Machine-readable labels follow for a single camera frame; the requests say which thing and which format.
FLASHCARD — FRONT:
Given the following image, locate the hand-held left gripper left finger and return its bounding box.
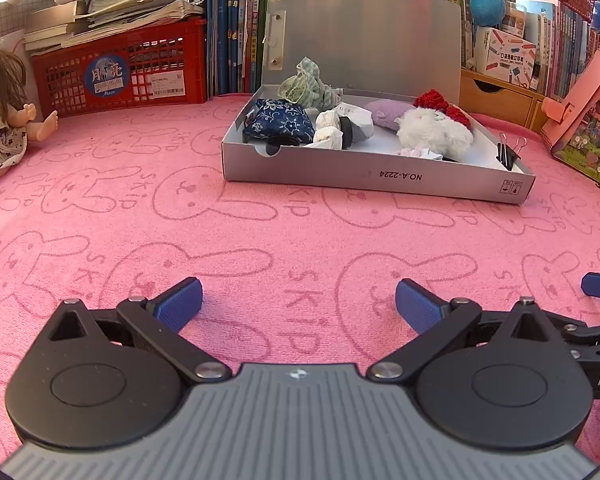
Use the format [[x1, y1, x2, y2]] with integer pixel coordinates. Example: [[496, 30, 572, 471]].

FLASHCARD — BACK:
[[40, 276, 232, 382]]

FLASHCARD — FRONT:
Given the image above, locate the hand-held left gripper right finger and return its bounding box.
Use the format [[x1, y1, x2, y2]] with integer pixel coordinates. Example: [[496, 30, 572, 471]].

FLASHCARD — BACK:
[[366, 279, 556, 382]]

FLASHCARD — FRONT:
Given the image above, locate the silver cardboard box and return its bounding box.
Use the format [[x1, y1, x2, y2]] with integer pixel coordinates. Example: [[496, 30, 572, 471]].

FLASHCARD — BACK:
[[221, 0, 537, 206]]

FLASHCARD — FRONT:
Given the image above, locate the small pale wrapper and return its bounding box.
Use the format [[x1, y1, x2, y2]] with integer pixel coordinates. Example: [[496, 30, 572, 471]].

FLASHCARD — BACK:
[[397, 146, 443, 162]]

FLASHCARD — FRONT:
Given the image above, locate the white plush toy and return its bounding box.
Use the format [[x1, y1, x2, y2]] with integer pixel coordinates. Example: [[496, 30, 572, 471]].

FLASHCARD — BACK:
[[396, 106, 473, 157]]

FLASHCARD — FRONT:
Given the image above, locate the white paper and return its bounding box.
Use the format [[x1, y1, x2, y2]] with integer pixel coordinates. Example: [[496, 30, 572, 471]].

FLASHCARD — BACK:
[[335, 102, 376, 143]]

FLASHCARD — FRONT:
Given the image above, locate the purple plush toy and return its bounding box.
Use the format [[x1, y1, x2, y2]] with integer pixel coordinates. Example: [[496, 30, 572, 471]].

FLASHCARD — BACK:
[[365, 99, 421, 133]]

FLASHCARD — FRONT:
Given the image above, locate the white tissue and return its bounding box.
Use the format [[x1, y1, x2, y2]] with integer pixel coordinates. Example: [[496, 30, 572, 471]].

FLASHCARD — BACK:
[[305, 109, 348, 150]]

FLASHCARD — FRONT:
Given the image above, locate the blue floral pouch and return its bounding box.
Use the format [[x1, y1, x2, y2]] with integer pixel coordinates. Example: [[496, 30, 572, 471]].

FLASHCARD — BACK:
[[242, 98, 316, 146]]

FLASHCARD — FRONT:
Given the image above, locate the red crocheted piece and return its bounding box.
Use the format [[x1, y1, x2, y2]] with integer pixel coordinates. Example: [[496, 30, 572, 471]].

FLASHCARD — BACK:
[[412, 89, 473, 128]]

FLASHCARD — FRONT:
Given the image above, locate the green speckled cloth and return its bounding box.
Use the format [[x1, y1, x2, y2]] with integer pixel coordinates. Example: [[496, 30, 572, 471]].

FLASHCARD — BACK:
[[278, 57, 343, 111]]

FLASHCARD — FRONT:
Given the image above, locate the pink rabbit print mat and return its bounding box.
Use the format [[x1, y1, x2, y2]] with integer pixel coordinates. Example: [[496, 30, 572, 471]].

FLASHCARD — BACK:
[[0, 92, 600, 466]]

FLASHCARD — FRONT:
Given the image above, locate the black binder clip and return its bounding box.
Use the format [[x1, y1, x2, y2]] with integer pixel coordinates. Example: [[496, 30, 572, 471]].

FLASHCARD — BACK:
[[505, 137, 528, 171], [496, 133, 515, 168]]

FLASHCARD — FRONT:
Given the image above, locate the pink house toy case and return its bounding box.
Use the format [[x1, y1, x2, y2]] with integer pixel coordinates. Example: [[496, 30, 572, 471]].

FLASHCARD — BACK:
[[540, 49, 600, 192]]

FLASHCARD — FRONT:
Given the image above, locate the wooden drawer box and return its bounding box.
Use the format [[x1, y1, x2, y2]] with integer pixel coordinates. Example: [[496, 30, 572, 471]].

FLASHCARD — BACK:
[[459, 69, 548, 133]]

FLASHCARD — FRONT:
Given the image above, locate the red plastic crate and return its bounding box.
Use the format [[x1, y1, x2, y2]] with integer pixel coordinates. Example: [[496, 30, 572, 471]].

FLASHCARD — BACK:
[[31, 17, 208, 118]]

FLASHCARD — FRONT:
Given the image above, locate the row of colourful upright books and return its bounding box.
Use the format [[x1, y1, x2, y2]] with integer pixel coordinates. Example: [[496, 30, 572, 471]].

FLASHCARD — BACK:
[[272, 0, 600, 103]]

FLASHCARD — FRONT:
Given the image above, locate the white label printer box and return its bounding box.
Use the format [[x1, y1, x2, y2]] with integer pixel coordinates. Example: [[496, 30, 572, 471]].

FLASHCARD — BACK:
[[475, 27, 537, 92]]

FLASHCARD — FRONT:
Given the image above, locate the brown-haired doll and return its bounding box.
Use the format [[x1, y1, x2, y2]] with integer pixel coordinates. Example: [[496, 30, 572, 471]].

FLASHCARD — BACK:
[[0, 32, 59, 183]]

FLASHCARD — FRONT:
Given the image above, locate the row of blue upright books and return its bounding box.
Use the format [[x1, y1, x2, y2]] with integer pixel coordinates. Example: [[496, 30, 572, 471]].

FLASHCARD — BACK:
[[206, 0, 273, 96]]

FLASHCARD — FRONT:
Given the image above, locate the blue plush ball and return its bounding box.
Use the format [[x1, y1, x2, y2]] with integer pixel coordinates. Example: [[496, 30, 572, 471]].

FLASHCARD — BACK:
[[470, 0, 507, 28]]

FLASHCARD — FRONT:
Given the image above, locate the white grid panel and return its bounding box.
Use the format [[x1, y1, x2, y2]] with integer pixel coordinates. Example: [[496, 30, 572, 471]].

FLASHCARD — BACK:
[[0, 0, 36, 41]]

